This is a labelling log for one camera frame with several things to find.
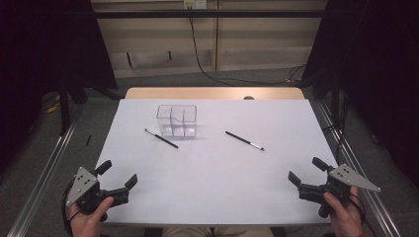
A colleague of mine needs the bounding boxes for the black stand post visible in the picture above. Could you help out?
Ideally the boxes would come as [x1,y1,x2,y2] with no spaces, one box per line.
[58,73,72,136]

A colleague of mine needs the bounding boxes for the yellow cable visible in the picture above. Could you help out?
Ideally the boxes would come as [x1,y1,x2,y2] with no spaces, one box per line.
[41,93,62,115]

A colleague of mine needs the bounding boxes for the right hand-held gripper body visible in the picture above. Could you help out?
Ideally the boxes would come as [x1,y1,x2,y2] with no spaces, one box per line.
[297,163,382,219]

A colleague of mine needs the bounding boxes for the metal floor rail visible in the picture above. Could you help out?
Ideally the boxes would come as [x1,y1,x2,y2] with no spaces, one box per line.
[315,98,403,237]
[6,108,85,237]

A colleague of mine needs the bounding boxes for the person's beige trousers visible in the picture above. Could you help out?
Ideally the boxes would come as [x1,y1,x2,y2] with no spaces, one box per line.
[162,226,275,237]

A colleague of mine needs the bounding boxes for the long black floor cable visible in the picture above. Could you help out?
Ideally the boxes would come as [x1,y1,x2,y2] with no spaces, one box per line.
[188,16,307,87]

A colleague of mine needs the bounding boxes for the wooden table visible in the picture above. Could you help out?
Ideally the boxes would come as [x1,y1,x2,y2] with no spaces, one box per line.
[124,86,306,101]

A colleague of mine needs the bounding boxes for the white table sheet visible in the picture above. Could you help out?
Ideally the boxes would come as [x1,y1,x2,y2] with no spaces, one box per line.
[95,98,339,227]

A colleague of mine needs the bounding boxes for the person's right hand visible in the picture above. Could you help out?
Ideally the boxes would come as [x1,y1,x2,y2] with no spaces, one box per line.
[322,187,366,237]

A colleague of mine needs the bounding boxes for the clear plastic organizer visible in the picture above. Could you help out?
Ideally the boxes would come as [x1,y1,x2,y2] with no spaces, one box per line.
[156,104,199,139]

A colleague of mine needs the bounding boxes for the black curtain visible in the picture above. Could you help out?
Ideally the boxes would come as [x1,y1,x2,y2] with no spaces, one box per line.
[300,0,419,189]
[0,0,119,186]

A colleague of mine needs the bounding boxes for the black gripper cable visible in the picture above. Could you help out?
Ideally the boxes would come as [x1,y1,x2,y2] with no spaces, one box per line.
[347,192,369,228]
[60,179,82,236]

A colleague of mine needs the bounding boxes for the thin black makeup brush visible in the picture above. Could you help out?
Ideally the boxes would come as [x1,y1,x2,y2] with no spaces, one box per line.
[224,130,266,152]

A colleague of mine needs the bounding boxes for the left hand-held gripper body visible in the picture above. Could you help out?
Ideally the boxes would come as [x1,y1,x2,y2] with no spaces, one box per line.
[65,166,130,222]

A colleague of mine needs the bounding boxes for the person's left hand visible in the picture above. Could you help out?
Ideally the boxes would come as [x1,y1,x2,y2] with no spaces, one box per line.
[68,196,115,237]

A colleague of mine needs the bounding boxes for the fluffy black makeup brush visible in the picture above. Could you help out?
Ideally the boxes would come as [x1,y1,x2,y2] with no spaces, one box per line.
[143,127,180,150]

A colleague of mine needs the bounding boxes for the white wall outlet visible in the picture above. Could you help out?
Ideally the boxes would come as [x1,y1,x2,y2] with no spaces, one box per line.
[183,0,209,10]

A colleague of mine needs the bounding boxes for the black horizontal bar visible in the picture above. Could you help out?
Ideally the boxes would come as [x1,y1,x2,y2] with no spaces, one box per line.
[92,9,329,20]

